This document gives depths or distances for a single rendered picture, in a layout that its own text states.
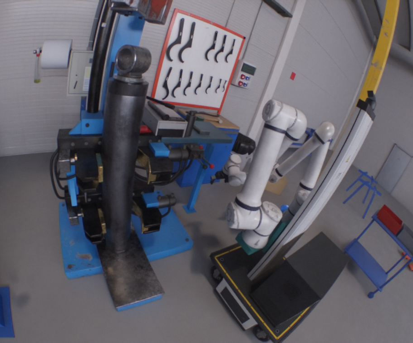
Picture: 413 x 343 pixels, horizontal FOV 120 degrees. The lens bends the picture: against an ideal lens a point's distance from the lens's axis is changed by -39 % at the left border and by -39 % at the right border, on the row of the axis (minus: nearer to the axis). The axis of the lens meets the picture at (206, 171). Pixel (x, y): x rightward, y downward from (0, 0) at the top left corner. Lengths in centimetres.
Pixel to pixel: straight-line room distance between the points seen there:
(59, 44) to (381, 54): 341
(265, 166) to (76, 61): 162
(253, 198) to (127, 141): 73
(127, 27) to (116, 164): 88
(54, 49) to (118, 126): 105
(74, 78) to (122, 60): 84
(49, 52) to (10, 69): 147
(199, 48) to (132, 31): 213
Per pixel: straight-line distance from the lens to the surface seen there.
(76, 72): 183
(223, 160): 292
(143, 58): 99
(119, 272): 166
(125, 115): 99
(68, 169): 126
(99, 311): 171
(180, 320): 172
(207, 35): 350
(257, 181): 103
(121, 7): 84
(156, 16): 119
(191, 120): 151
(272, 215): 117
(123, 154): 108
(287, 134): 110
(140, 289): 160
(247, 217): 110
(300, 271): 123
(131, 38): 143
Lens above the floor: 163
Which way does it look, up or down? 29 degrees down
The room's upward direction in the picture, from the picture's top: 19 degrees clockwise
